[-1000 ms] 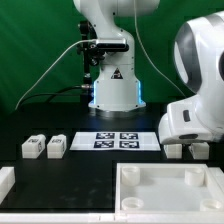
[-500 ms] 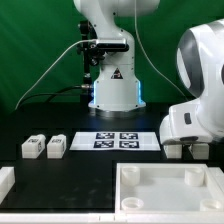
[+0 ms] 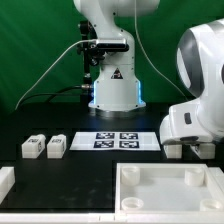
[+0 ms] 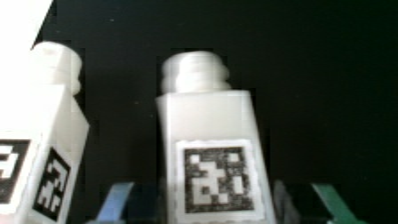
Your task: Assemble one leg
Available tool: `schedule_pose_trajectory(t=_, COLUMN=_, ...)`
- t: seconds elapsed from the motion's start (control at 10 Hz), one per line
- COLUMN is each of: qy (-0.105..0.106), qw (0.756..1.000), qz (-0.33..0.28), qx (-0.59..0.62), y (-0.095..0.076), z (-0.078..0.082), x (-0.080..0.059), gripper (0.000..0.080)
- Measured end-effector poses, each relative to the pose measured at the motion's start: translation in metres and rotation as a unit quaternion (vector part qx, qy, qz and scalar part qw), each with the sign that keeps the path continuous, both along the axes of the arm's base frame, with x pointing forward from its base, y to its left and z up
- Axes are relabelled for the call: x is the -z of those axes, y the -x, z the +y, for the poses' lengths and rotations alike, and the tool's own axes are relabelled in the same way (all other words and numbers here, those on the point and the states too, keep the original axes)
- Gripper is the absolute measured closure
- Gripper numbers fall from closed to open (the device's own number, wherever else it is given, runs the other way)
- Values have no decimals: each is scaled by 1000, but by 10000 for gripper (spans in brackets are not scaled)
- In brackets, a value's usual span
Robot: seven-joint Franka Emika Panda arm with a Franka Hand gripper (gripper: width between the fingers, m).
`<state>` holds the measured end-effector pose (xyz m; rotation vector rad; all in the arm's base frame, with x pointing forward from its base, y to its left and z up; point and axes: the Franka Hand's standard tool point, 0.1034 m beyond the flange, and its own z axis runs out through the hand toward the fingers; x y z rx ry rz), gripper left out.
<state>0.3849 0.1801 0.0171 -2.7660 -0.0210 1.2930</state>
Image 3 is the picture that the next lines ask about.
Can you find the white sheet with tags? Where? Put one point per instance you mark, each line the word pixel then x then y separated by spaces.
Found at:
pixel 130 141

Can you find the white obstacle bar left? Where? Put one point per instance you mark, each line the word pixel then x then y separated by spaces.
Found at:
pixel 7 180

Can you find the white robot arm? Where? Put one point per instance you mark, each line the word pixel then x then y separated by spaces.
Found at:
pixel 200 63

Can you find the white square table top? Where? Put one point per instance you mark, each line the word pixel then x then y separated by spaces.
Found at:
pixel 164 187

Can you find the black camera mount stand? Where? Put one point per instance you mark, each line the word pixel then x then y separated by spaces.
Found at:
pixel 91 57

